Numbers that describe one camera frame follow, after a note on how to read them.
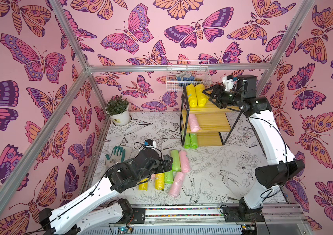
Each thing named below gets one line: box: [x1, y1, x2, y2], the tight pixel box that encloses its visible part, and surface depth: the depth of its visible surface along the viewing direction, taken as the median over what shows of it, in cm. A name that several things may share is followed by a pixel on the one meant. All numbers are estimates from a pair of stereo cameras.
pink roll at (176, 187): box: [168, 171, 185, 198], surface depth 83 cm
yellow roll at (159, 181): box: [154, 172, 166, 190], surface depth 84 cm
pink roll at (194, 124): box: [188, 113, 202, 133], surface depth 88 cm
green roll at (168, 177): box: [164, 169, 174, 185], surface depth 84 cm
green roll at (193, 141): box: [189, 133, 199, 150], surface depth 100 cm
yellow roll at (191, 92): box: [186, 83, 198, 108], surface depth 77 cm
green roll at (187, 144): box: [184, 133, 192, 150], surface depth 97 cm
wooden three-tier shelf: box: [179, 84, 243, 147], surface depth 92 cm
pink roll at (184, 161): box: [179, 149, 191, 173], surface depth 91 cm
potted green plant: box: [105, 94, 130, 127], surface depth 104 cm
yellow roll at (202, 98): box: [194, 83, 210, 107], surface depth 76 cm
